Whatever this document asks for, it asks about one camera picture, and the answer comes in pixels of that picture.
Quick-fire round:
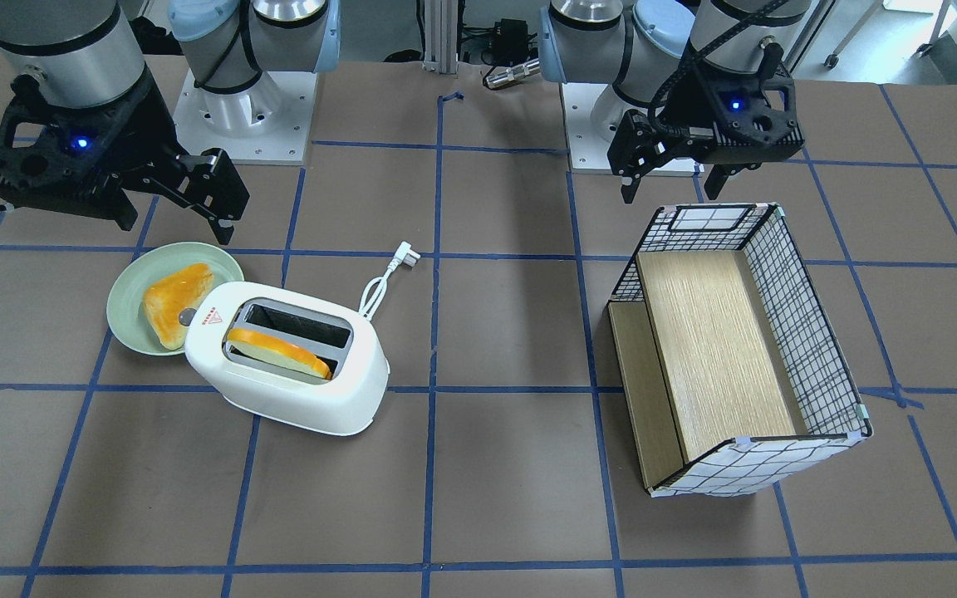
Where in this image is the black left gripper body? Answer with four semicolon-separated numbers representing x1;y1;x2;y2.
653;56;805;167

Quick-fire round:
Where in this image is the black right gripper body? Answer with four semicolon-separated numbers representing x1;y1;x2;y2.
0;69;187;230

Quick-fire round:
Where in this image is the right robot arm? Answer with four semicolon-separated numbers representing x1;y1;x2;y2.
0;1;341;245

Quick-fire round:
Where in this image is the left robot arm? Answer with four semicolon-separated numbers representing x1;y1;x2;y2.
538;1;810;203

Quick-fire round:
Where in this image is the toast slice in toaster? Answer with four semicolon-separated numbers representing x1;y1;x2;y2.
224;328;333;380

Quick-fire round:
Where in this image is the white toaster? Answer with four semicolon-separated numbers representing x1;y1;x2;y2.
184;282;389;436

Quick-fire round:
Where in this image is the toast slice on plate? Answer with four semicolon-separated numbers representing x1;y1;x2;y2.
143;262;215;350

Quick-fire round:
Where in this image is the green plate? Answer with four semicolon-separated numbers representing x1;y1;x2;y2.
106;242;243;356

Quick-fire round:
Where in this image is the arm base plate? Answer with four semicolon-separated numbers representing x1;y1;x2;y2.
172;71;319;166
560;83;704;175

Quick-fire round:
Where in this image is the wire rack with wooden shelves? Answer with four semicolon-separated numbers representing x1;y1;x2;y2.
607;202;873;498

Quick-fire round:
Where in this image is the white power plug cable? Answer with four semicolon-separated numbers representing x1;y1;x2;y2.
357;241;420;321

